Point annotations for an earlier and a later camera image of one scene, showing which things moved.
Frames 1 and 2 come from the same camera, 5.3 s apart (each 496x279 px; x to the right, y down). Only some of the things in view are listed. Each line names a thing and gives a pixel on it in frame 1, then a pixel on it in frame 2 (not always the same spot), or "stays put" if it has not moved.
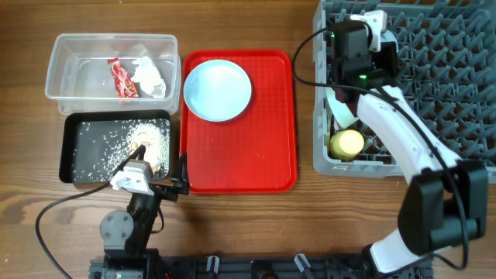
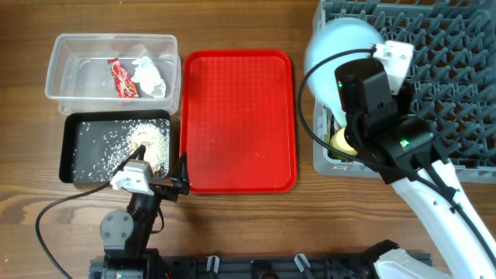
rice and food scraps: (101, 147) stays put
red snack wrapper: (125, 84) stays put
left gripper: (180, 183) stays put
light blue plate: (216, 91) to (336, 36)
